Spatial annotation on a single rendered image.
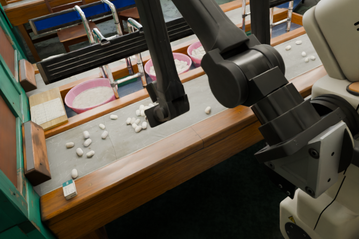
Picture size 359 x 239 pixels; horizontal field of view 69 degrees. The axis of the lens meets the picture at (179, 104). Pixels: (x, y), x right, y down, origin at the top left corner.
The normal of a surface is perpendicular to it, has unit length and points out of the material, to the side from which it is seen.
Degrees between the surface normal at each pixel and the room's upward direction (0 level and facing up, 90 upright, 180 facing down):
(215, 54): 34
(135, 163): 0
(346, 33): 90
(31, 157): 0
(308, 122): 39
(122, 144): 0
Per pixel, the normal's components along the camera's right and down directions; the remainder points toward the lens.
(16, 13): 0.53, 0.47
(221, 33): 0.23, -0.41
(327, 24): -0.84, 0.41
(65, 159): -0.12, -0.78
